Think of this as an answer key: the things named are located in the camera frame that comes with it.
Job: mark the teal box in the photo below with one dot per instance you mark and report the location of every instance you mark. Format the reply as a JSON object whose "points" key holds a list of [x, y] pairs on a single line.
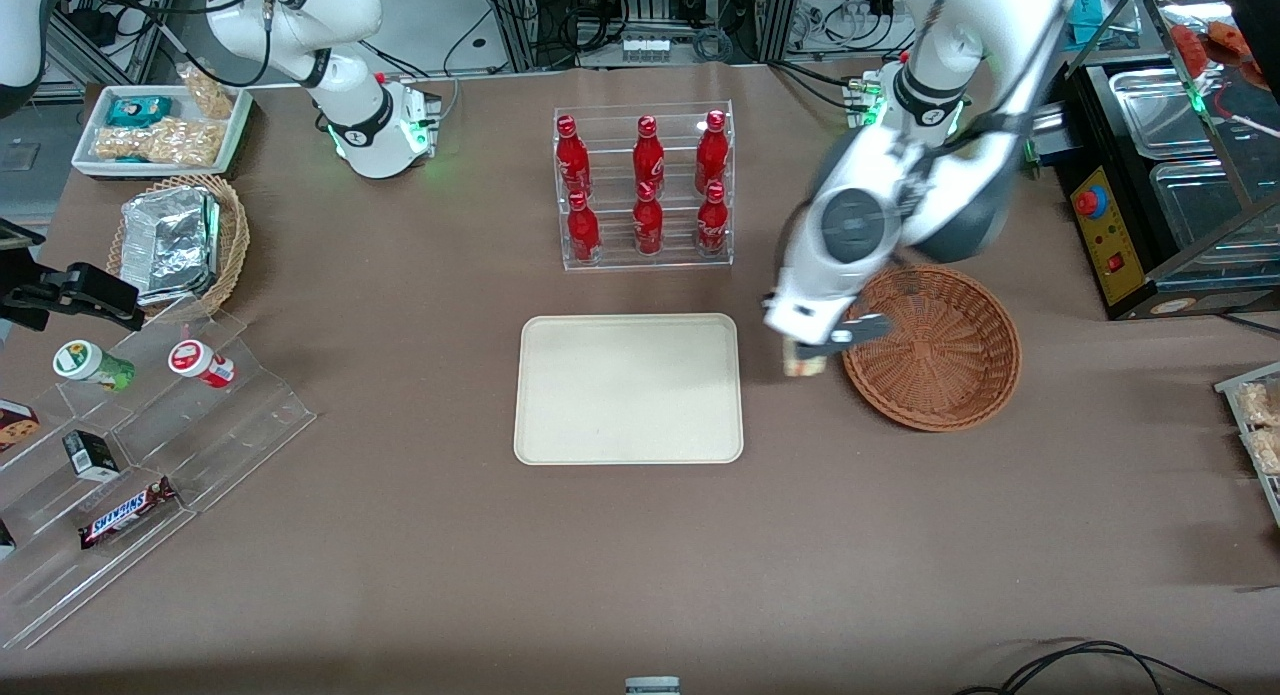
{"points": [[1092, 15]]}

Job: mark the steel food pan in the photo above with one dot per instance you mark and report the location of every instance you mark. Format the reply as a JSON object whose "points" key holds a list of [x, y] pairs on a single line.
{"points": [[1200, 210], [1150, 110]]}

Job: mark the grey metal snack tray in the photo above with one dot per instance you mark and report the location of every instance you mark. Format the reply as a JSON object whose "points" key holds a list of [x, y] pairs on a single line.
{"points": [[1230, 385]]}

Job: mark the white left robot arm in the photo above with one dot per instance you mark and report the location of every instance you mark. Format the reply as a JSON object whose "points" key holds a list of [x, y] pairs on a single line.
{"points": [[940, 85]]}

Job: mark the clear acrylic bottle rack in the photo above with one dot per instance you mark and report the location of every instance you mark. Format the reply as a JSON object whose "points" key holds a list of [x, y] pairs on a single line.
{"points": [[680, 260]]}

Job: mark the triangle sandwich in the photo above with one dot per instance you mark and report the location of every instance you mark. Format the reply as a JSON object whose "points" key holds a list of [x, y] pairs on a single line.
{"points": [[805, 367]]}

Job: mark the green lidded cup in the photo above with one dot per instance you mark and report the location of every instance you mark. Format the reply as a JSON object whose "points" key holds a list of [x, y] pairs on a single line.
{"points": [[90, 363]]}

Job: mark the small grey device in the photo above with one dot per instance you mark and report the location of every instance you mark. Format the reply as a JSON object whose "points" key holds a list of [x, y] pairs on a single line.
{"points": [[652, 686]]}

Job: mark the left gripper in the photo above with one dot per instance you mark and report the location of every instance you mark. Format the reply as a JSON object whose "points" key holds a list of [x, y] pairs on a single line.
{"points": [[767, 296]]}

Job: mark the red lidded cup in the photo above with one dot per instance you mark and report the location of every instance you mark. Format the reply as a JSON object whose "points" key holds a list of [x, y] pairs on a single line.
{"points": [[198, 361]]}

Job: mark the white snack tray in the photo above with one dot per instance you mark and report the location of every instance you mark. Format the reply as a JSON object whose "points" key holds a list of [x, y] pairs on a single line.
{"points": [[235, 140]]}

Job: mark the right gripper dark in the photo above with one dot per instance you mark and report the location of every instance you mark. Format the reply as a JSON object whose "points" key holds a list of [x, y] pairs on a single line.
{"points": [[28, 300]]}

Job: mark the large clear peanut snack bag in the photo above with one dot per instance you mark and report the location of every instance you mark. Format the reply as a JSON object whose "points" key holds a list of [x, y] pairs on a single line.
{"points": [[155, 143]]}

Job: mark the orange fried food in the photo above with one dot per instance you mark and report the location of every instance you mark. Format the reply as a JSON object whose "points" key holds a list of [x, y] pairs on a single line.
{"points": [[1205, 43]]}

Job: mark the brown cookie box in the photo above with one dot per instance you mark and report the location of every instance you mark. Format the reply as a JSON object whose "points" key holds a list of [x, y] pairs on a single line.
{"points": [[15, 425]]}

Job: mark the silver foil package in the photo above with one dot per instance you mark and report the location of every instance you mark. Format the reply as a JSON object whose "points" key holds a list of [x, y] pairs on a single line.
{"points": [[170, 240]]}

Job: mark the light wicker basket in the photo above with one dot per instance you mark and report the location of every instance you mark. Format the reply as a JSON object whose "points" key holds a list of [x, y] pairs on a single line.
{"points": [[235, 245]]}

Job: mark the teal snack packet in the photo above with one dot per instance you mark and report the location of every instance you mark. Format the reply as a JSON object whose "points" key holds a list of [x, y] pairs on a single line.
{"points": [[138, 110]]}

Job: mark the silver metal cylinder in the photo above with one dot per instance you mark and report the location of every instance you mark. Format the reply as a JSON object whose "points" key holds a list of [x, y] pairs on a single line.
{"points": [[1045, 140]]}

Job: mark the small clear peanut snack bag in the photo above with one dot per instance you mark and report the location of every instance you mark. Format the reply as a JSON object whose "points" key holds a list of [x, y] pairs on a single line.
{"points": [[208, 93]]}

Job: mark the puffed rice snack pack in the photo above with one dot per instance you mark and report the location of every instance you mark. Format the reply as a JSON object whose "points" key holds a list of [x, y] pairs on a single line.
{"points": [[1260, 403], [1268, 451]]}

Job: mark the small black box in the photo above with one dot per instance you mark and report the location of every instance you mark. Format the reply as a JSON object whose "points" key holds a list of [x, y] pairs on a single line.
{"points": [[90, 455]]}

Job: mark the cream plastic tray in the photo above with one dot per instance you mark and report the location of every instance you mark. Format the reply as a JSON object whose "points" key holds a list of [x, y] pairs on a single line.
{"points": [[630, 390]]}

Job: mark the black food warmer yellow panel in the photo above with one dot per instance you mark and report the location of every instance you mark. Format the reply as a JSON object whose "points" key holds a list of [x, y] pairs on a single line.
{"points": [[1110, 235]]}

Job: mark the white power strip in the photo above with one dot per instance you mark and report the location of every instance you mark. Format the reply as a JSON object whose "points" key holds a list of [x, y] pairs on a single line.
{"points": [[645, 47]]}

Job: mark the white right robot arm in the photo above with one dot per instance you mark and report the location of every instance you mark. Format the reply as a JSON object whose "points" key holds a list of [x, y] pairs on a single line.
{"points": [[350, 85]]}

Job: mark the brown round wicker basket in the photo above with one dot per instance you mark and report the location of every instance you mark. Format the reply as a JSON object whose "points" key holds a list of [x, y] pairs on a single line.
{"points": [[940, 365]]}

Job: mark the aluminium frame rack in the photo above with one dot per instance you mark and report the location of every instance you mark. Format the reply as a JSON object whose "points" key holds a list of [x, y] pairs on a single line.
{"points": [[520, 20]]}

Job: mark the red cola bottle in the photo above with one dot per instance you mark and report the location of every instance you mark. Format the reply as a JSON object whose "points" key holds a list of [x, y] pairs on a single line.
{"points": [[570, 155], [648, 155], [712, 225], [583, 230], [648, 225], [712, 150]]}

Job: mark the snickers chocolate bar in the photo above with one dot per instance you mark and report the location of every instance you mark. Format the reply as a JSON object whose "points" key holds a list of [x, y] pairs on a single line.
{"points": [[128, 513]]}

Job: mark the clear acrylic stepped stand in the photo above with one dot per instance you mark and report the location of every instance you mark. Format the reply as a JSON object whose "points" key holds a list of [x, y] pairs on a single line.
{"points": [[230, 435]]}

